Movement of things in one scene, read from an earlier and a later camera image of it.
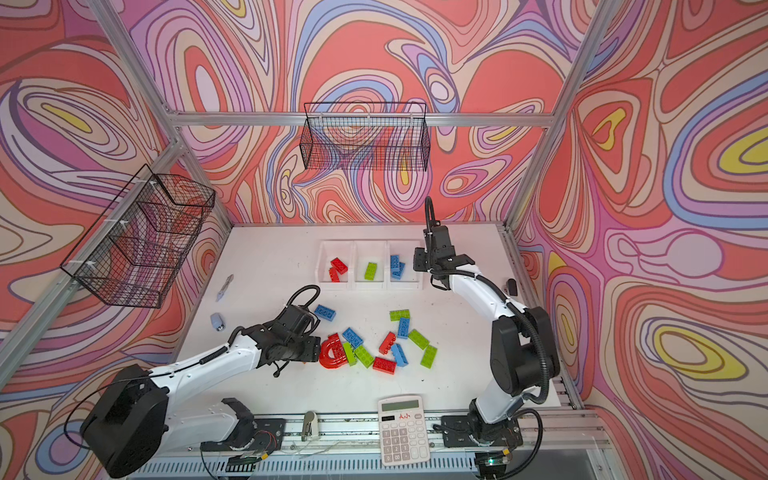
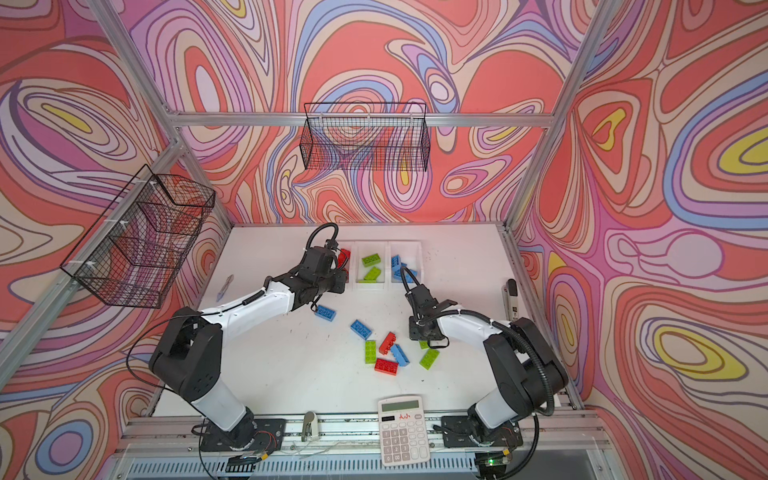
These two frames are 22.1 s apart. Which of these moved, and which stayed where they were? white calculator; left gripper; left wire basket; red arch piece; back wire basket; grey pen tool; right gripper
Moved: right gripper; red arch piece; left gripper
Stayed: left wire basket; back wire basket; white calculator; grey pen tool
